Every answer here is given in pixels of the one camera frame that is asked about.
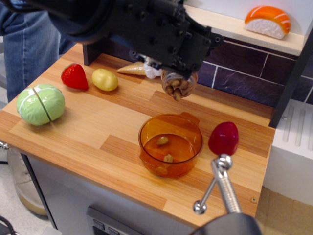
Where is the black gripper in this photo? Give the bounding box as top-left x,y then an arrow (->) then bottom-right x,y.
108,0 -> 224,78

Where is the clear almond jar red label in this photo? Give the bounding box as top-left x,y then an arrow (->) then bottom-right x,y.
161,70 -> 198,102

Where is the orange transparent plastic pot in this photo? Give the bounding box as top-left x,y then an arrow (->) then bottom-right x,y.
138,112 -> 203,178

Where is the toy ice cream cone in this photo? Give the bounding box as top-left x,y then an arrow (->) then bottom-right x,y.
117,62 -> 162,79

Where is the dark shelf left support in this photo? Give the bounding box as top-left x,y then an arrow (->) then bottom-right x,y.
83,40 -> 106,66

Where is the light wooden shelf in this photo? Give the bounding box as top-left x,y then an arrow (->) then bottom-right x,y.
185,5 -> 306,56

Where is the red toy strawberry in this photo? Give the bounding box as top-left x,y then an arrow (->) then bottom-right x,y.
61,63 -> 89,90

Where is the toy salmon sushi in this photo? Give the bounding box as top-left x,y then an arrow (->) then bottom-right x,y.
244,5 -> 291,39

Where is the dark red toy egg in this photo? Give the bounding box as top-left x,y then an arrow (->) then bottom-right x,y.
208,121 -> 239,156

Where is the person in blue jeans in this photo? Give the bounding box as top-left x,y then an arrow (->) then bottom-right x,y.
0,4 -> 75,101

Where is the green toy cabbage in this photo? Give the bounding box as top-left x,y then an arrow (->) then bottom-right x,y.
17,84 -> 66,126

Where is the white ribbed appliance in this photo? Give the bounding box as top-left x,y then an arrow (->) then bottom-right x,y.
263,99 -> 313,205

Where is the small metal knob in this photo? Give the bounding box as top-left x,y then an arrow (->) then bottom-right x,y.
0,141 -> 10,151

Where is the grey cabinet with control panel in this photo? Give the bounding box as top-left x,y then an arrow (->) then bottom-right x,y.
22,155 -> 195,235

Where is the beige shoe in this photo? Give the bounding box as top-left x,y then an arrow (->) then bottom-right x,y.
7,149 -> 47,216

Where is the dark shelf side post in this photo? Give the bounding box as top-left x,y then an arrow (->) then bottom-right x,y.
269,21 -> 313,128

